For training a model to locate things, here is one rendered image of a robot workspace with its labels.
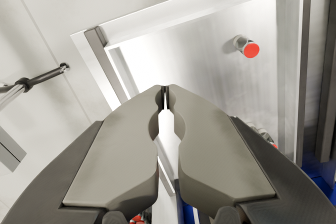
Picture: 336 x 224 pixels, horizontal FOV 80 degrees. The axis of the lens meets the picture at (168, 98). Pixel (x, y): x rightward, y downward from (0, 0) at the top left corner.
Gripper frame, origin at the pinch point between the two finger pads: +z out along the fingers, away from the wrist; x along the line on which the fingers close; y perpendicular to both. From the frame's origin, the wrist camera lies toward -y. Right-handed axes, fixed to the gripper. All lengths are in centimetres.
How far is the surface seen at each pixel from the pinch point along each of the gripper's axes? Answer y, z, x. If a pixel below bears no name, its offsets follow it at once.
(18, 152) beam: 66, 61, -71
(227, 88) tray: 11.0, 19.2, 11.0
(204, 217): 44.6, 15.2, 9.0
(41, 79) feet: 45, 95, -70
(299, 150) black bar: 24.9, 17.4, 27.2
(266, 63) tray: 6.6, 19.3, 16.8
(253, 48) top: 2.6, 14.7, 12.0
